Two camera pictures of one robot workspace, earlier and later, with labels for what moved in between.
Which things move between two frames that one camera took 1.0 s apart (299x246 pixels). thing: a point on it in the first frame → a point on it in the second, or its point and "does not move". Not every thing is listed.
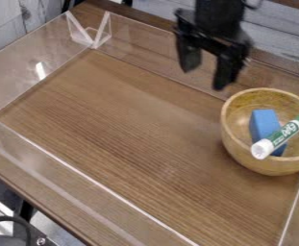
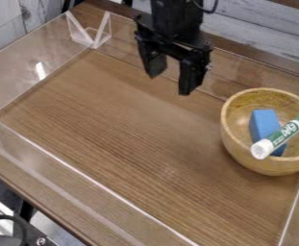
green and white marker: [262, 147] does not move
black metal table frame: [16, 204] does not move
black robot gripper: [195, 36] → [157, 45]
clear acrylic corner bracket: [89, 36] does not move
